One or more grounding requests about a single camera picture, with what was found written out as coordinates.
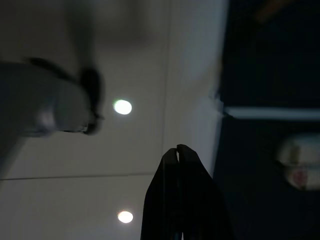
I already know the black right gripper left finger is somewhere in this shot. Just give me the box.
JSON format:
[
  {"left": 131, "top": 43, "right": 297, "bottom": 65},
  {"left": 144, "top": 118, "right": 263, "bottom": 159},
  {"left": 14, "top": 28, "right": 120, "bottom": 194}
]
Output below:
[{"left": 139, "top": 147, "right": 182, "bottom": 240}]

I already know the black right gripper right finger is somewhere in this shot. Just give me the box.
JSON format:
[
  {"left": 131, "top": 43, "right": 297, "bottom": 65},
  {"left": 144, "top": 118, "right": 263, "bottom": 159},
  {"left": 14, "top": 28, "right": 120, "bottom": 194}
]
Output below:
[{"left": 176, "top": 143, "right": 236, "bottom": 240}]

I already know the white cup red print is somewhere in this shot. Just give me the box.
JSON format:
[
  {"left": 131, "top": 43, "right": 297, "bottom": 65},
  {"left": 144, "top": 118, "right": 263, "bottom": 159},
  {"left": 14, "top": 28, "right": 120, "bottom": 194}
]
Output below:
[{"left": 276, "top": 133, "right": 320, "bottom": 191}]

